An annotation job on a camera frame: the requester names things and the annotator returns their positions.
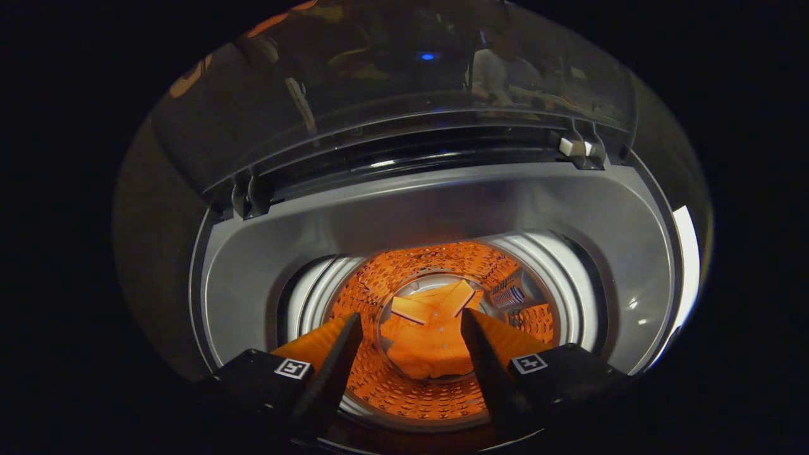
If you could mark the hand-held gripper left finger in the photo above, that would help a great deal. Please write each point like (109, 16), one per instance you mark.
(332, 379)

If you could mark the yellow polo shirt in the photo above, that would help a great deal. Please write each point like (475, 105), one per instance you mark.
(430, 341)

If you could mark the dark glass washing machine lid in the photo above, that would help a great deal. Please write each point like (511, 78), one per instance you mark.
(379, 76)

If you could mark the grey washing machine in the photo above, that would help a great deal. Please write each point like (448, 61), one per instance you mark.
(411, 208)

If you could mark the white flat panel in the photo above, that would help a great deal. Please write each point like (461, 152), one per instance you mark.
(687, 265)

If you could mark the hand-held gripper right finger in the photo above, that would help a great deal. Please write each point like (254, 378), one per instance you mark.
(490, 379)

